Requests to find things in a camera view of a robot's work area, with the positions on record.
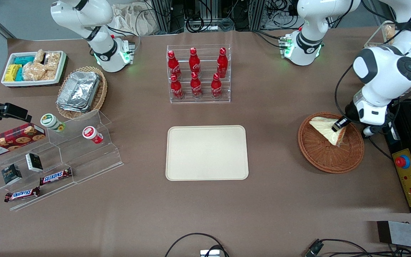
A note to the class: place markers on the beige plastic tray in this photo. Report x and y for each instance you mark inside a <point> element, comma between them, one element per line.
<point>205,153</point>

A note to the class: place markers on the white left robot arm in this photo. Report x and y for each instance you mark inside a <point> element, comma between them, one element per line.
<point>380,82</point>

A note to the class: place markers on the light oval wicker basket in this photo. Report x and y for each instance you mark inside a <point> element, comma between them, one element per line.
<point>102,92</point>

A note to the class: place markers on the clear bag of pastry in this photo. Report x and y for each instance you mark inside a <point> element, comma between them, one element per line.
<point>390,31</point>

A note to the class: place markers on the brown round wicker basket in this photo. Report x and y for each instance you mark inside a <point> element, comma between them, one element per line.
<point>330,157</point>

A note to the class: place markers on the red lid yogurt cup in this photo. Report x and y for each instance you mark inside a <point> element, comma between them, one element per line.
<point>91,134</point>

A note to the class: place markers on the white cloth bag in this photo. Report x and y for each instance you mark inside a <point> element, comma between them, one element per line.
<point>134,19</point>

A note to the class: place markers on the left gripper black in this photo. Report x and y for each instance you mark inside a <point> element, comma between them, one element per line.
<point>349,110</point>

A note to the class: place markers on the triangle sandwich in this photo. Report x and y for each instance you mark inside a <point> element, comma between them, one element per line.
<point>325,126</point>

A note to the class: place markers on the clear acrylic step stand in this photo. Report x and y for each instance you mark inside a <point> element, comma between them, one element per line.
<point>84,160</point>

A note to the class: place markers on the white snack bin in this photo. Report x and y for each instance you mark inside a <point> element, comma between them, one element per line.
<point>30,83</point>

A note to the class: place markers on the aluminium frame post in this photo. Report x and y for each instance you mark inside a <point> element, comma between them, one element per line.
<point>257,14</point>
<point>162,16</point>

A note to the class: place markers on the stacked foil containers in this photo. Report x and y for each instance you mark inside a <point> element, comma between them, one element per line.
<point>79,89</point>

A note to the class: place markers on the green lid yogurt cup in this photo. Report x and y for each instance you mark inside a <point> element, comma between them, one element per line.
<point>51,122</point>

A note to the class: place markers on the yellow snack packet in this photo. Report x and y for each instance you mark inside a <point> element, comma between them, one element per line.
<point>12,73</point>

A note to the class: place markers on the clear acrylic bottle rack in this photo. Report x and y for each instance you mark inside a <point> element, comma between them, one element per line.
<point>200,100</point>

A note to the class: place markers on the Snickers bar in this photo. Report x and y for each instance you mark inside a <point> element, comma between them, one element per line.
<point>21,194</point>
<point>55,176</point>

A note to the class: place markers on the dark wooden box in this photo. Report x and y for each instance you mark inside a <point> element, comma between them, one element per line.
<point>405,233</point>

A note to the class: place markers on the clear bag of crackers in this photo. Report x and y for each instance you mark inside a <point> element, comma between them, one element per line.
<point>52,60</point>
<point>51,75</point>
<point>39,56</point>
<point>33,71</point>

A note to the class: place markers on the red Walkers cookie box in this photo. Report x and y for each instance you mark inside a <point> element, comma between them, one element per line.
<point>11,141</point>

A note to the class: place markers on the red cola bottle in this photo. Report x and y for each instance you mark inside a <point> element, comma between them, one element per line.
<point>196,87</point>
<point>222,64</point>
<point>216,87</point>
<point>177,89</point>
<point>194,62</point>
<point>173,64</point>

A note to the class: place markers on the small black carton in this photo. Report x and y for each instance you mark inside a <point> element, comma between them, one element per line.
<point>34,162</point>
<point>11,175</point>

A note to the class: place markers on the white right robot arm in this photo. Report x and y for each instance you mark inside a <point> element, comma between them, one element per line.
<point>102,46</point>

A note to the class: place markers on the teal snack packet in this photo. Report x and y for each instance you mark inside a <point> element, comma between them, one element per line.
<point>19,75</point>
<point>24,60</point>

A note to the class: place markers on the small grey device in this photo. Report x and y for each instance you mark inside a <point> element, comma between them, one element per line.
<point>209,253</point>

